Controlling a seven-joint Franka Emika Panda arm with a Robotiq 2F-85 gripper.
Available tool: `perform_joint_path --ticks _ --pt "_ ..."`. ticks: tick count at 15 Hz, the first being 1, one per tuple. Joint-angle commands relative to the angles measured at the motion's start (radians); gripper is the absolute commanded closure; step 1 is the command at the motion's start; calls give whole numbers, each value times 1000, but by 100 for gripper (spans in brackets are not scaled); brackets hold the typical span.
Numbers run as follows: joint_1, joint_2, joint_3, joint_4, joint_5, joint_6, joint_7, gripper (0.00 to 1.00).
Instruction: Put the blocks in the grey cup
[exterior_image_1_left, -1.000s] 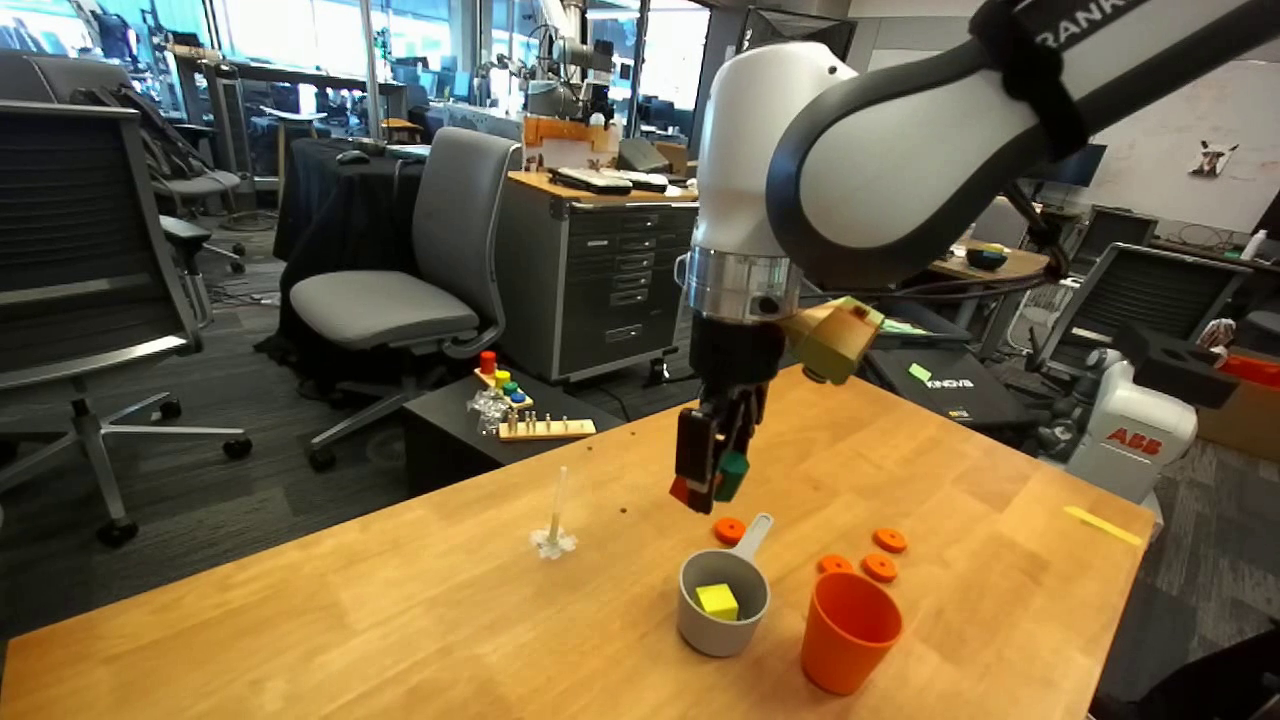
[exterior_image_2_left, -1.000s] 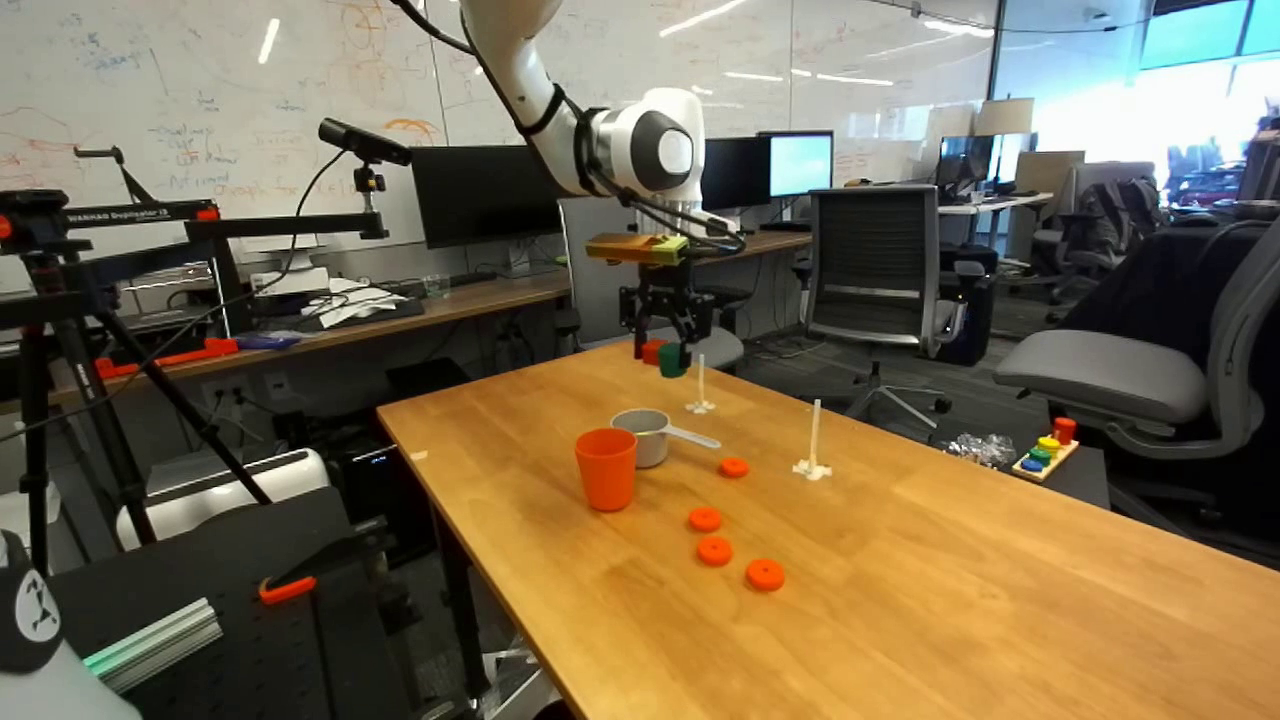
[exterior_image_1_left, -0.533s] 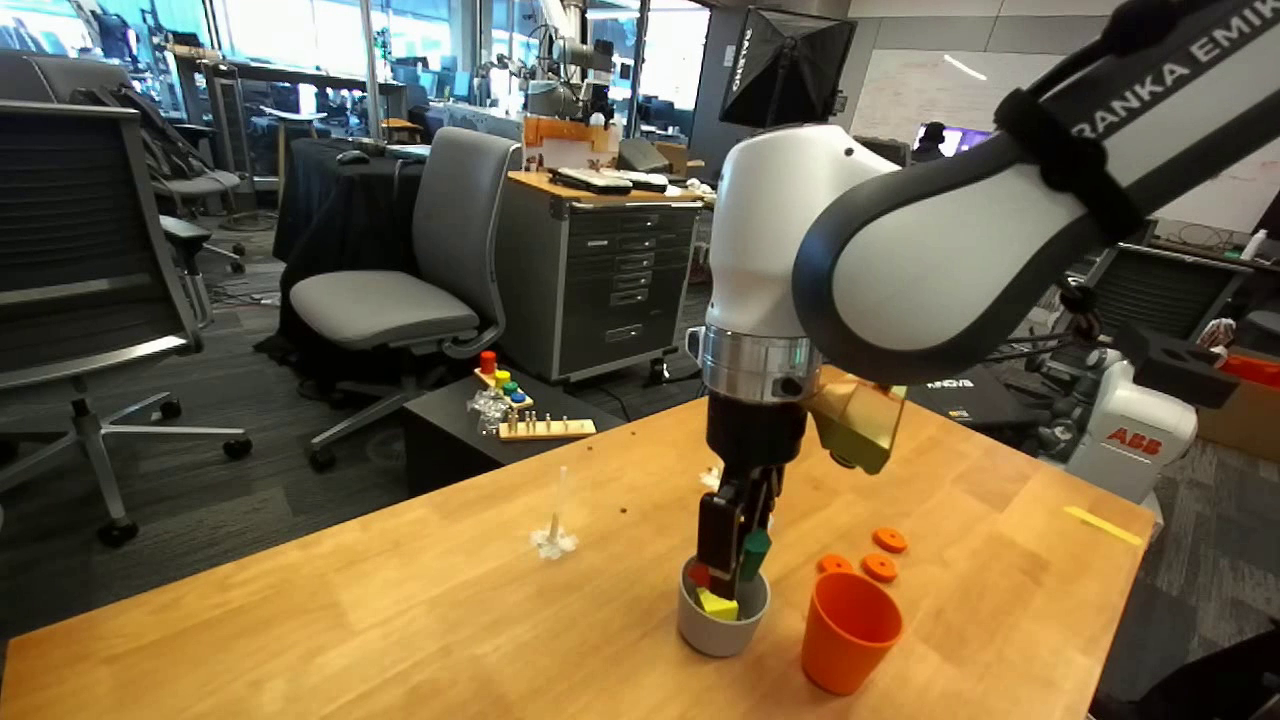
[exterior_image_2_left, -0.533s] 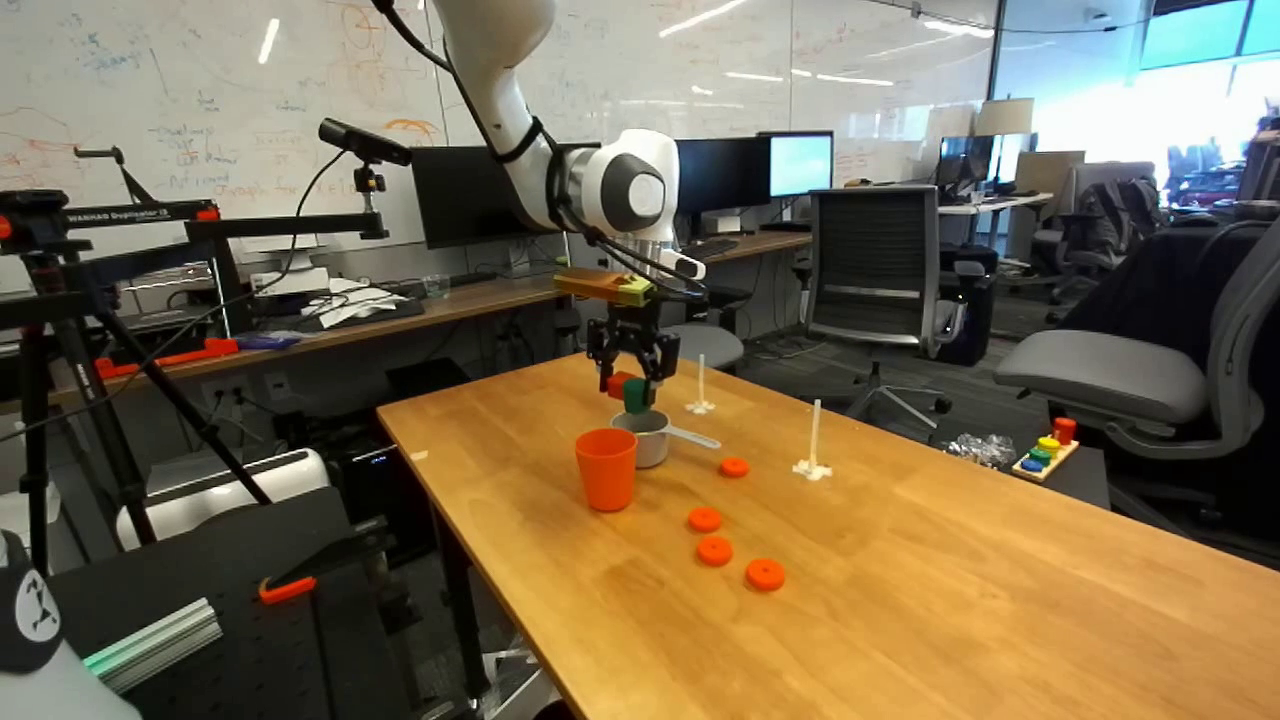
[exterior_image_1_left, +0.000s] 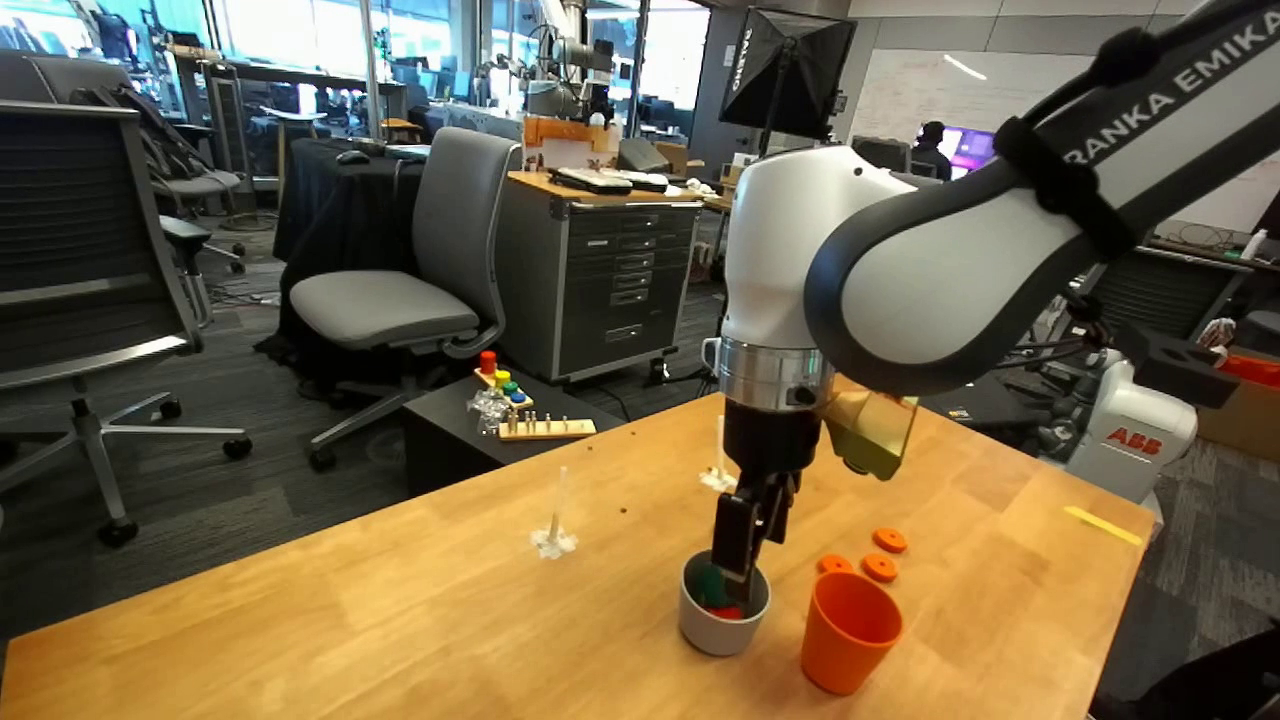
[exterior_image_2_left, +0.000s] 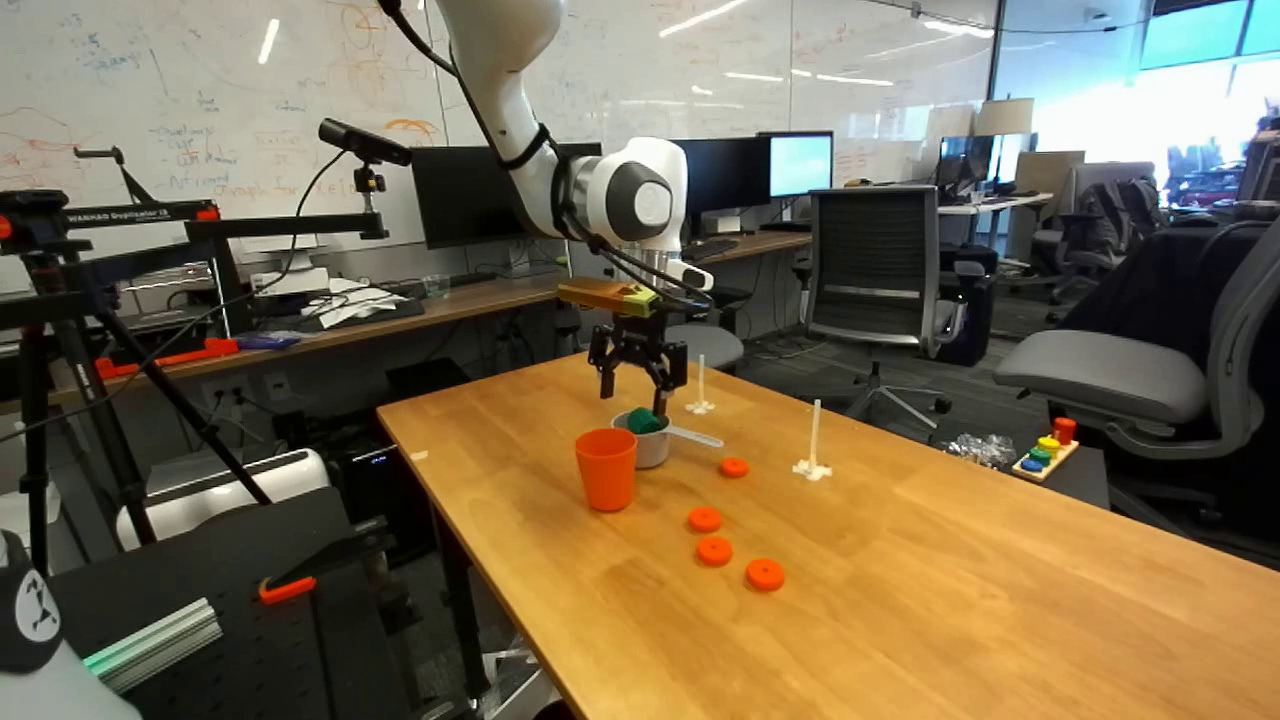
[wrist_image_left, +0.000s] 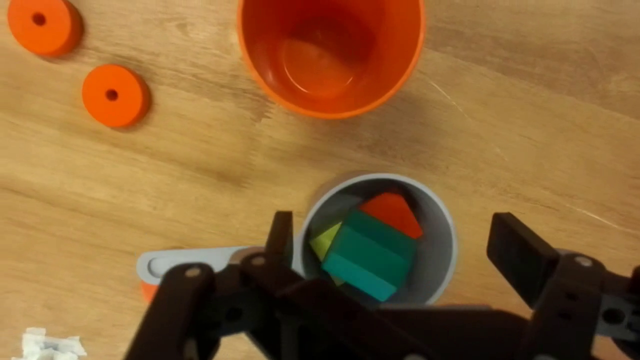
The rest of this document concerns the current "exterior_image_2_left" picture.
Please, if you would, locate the orange clamp handle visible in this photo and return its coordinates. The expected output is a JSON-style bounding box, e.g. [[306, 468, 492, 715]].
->
[[256, 572, 324, 614]]

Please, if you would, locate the black low side table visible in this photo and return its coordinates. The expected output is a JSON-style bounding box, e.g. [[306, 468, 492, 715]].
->
[[933, 434, 1111, 512]]

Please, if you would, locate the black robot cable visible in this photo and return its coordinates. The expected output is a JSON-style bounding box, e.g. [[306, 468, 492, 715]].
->
[[374, 0, 464, 81]]

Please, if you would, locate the red bar tool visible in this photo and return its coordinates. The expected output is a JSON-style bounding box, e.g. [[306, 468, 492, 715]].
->
[[95, 337, 243, 386]]

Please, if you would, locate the tan wrist camera box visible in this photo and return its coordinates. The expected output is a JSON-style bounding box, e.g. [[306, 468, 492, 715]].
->
[[556, 277, 667, 326]]

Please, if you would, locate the black mesh office chair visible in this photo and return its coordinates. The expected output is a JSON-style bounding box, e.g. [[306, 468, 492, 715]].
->
[[804, 184, 957, 434]]

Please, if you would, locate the long wooden desk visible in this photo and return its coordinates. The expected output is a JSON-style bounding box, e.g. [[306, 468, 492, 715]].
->
[[50, 224, 814, 406]]

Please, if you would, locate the dark computer monitor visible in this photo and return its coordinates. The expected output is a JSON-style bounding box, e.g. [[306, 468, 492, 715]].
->
[[674, 138, 772, 224]]

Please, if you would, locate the black camera on boom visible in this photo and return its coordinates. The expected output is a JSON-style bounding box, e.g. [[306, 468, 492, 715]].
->
[[317, 116, 415, 171]]

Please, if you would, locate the black equipment stand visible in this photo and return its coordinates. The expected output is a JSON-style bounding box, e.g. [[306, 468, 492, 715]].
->
[[50, 483, 443, 720]]

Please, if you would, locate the black cap with logo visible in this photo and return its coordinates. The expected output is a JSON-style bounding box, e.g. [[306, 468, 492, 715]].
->
[[0, 527, 142, 720]]

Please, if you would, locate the black camera tripod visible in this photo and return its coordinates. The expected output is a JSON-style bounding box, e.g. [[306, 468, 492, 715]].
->
[[0, 184, 393, 576]]

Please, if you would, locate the silver cylinder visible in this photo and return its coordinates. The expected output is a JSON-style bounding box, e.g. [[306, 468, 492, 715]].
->
[[81, 593, 228, 695]]

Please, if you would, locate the white box device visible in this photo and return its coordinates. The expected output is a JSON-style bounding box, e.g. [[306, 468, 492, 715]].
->
[[112, 447, 331, 551]]

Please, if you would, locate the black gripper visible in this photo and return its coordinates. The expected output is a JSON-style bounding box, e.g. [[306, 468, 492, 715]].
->
[[584, 311, 692, 422]]

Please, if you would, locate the light grey office chair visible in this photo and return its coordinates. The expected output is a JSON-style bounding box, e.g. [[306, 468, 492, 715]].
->
[[662, 285, 749, 374]]

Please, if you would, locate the orange plastic cup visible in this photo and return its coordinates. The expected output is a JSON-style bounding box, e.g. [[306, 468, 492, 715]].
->
[[571, 424, 643, 515]]

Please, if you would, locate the clear plastic bag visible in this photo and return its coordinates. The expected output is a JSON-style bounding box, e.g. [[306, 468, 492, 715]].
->
[[948, 427, 1018, 474]]

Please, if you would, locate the colourful stacking toy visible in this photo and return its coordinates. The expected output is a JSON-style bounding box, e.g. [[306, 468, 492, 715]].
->
[[1007, 413, 1078, 483]]

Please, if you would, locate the grey padded office chair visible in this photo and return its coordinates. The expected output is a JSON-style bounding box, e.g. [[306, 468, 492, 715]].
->
[[990, 218, 1280, 535]]

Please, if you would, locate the lit computer monitor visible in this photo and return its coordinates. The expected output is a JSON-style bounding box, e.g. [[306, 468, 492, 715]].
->
[[761, 128, 840, 205]]

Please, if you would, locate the white papers pile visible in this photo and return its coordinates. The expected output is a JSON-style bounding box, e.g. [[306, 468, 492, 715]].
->
[[250, 266, 403, 333]]

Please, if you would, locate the grey measuring cup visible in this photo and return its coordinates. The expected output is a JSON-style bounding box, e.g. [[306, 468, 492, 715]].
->
[[611, 406, 727, 474]]

